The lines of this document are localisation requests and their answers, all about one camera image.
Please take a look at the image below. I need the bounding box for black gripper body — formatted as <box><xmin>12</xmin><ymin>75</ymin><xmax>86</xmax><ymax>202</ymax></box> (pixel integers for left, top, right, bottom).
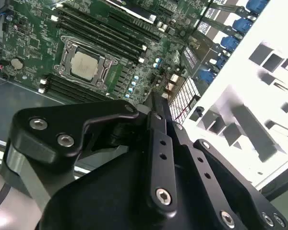
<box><xmin>39</xmin><ymin>147</ymin><xmax>221</xmax><ymax>230</ymax></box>

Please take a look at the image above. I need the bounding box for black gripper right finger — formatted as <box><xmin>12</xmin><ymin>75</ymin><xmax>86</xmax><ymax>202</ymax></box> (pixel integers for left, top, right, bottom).
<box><xmin>172</xmin><ymin>123</ymin><xmax>288</xmax><ymax>230</ymax></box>

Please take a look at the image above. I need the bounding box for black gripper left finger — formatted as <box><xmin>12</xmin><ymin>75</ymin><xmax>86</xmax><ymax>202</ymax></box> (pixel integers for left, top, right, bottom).
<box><xmin>1</xmin><ymin>92</ymin><xmax>179</xmax><ymax>217</ymax></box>

